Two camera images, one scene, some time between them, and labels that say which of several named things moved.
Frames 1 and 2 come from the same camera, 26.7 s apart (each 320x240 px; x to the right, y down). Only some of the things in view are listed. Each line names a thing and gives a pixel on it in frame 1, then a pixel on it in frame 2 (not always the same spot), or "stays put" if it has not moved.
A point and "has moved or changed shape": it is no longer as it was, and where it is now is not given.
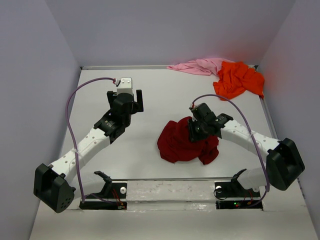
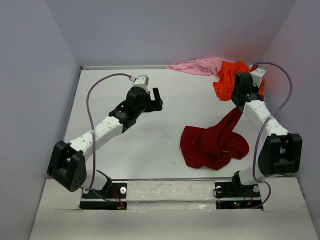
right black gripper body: [203, 123] -> [255, 89]
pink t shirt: [207, 66] stays put
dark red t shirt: [175, 144] has moved or changed shape
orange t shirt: [236, 77] stays put
